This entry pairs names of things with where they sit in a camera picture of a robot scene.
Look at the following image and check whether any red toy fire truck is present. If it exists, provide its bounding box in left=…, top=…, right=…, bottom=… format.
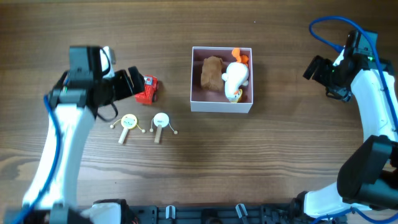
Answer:
left=135, top=75, right=159, bottom=105

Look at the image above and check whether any white plush duck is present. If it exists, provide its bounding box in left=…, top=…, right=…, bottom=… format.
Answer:
left=221, top=48, right=249, bottom=103

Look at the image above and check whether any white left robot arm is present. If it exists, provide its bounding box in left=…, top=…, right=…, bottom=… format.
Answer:
left=4, top=45, right=144, bottom=223

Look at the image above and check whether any yellow cat rattle drum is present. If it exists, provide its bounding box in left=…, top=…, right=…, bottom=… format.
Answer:
left=109, top=114, right=146, bottom=144

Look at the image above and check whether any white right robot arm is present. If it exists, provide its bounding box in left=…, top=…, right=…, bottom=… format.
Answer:
left=300, top=30, right=397, bottom=220

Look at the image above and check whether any brown plush bear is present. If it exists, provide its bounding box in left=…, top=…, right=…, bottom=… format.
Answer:
left=201, top=56, right=224, bottom=91

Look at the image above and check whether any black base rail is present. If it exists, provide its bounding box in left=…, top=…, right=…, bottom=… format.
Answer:
left=75, top=198, right=346, bottom=224

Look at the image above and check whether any white rattle drum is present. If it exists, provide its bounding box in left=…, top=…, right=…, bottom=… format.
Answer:
left=149, top=113, right=178, bottom=144

